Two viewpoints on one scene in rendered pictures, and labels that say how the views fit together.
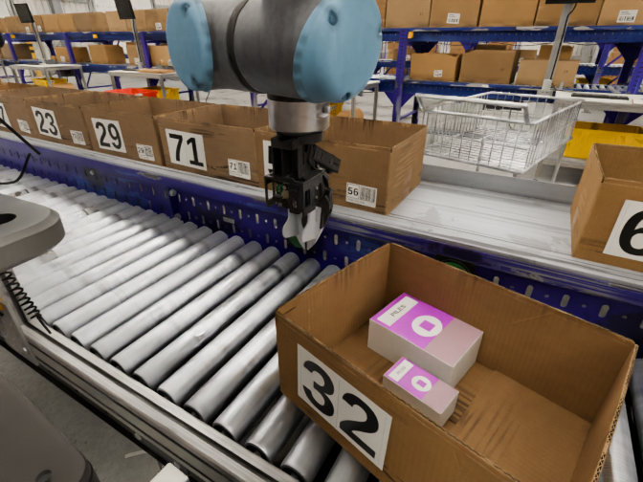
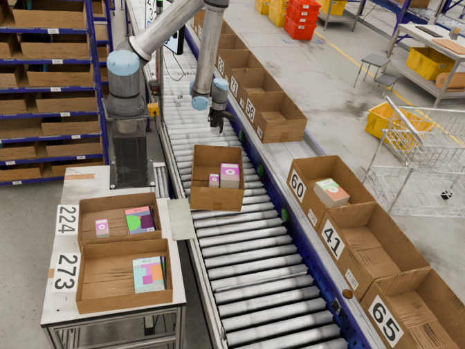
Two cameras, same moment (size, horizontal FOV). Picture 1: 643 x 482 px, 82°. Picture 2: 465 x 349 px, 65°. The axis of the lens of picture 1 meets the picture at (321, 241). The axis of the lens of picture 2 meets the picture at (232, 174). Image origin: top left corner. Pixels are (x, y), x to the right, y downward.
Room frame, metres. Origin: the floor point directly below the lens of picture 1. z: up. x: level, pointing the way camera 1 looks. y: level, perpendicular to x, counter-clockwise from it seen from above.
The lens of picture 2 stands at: (-0.84, -1.26, 2.19)
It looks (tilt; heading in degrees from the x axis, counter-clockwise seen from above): 39 degrees down; 38
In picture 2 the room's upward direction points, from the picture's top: 8 degrees clockwise
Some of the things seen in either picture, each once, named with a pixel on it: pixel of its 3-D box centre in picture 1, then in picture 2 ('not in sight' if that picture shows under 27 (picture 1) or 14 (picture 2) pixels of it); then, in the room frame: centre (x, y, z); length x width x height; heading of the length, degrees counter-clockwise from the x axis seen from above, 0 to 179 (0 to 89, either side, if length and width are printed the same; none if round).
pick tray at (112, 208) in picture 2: not in sight; (120, 221); (-0.21, -0.09, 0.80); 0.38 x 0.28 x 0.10; 150
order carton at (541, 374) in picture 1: (436, 369); (216, 176); (0.39, -0.17, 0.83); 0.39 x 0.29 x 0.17; 46
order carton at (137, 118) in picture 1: (155, 128); (239, 68); (1.44, 0.63, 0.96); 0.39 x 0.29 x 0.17; 60
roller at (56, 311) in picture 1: (140, 269); (196, 122); (0.83, 0.48, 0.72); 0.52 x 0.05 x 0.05; 150
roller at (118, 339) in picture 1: (192, 291); (202, 136); (0.73, 0.31, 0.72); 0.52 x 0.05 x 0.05; 150
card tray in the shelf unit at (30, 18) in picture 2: not in sight; (52, 12); (0.23, 1.27, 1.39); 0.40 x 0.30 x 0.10; 149
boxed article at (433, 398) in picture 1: (418, 392); (214, 181); (0.40, -0.15, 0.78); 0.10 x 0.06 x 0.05; 45
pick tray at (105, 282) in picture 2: not in sight; (126, 273); (-0.36, -0.37, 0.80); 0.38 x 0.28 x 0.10; 146
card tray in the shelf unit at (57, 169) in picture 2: not in sight; (78, 158); (0.22, 1.28, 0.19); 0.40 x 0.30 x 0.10; 151
